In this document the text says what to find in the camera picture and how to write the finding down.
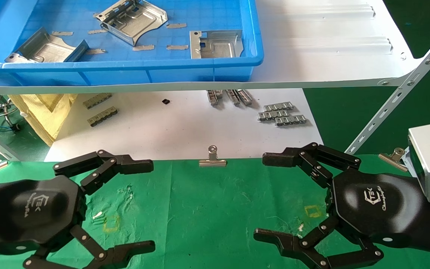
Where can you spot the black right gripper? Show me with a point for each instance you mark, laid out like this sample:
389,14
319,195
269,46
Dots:
379,209

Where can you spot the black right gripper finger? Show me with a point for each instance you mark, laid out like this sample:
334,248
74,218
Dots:
278,158

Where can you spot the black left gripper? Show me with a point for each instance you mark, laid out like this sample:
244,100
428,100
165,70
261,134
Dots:
32,209

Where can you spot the stamped sheet metal bracket part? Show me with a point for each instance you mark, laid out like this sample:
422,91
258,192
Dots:
133,22

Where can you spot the silver toothed metal strip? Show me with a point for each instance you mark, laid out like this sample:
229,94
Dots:
273,115
291,120
278,106

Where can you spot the green table cloth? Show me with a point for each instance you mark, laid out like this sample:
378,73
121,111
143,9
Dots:
207,209

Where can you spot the grey toothed connector strip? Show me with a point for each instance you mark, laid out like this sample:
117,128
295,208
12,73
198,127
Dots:
97,100
103,116

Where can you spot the white paper sheet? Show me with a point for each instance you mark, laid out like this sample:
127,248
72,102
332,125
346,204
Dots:
185,127

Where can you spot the white metal shelf board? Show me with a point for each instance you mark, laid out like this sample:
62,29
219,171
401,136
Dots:
312,56

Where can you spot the small black chip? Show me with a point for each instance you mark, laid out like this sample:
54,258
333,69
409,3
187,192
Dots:
166,101

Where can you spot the blue plastic tray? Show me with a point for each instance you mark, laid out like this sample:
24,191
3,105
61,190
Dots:
200,74

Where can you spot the flat square sheet metal part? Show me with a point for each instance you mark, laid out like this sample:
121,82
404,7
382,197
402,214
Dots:
218,46

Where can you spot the yellow cloth bag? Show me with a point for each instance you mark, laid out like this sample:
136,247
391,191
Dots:
39,112

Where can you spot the sheet metal part with flange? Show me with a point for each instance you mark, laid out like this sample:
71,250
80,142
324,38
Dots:
47,48

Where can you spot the small silver metal rail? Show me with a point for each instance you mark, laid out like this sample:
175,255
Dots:
213,97
233,97
245,97

